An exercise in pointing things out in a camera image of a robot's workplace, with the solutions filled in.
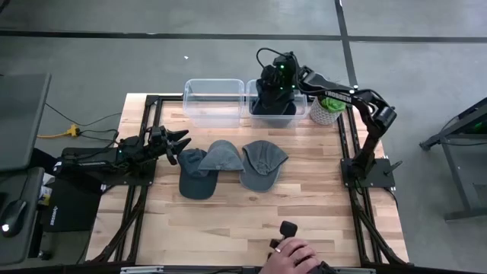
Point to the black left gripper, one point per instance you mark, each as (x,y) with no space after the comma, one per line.
(158,139)

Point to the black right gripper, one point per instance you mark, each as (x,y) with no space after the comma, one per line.
(274,85)

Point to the light grey baseball cap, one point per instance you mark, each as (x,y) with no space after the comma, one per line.
(220,154)

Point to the grey cap with dark lining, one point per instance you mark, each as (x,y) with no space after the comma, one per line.
(262,163)

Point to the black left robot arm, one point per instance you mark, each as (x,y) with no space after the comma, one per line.
(91,161)

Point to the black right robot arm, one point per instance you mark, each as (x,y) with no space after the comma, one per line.
(369,102)

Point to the clear plastic bin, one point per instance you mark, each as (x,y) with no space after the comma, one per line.
(213,114)
(258,122)

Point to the dark charcoal baseball cap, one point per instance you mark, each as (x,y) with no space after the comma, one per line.
(196,182)

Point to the succulent in patterned white pot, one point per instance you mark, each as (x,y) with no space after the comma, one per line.
(323,114)

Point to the yellow power plug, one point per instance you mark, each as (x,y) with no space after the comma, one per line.
(74,131)

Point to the black Trossen case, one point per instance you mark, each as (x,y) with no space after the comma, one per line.
(70,207)

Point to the small yellow white box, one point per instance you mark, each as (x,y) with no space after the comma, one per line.
(45,194)

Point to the grey side desk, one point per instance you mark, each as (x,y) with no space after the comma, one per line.
(35,190)

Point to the dark grey monitor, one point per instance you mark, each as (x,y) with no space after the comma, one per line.
(23,114)

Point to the person's hand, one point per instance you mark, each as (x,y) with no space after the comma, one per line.
(289,259)

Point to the black computer mouse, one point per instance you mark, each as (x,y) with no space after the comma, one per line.
(13,218)

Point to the silver metal bracket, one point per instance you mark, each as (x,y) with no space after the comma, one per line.
(354,271)
(141,270)

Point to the black metal desk frame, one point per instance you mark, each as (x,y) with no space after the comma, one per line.
(456,179)

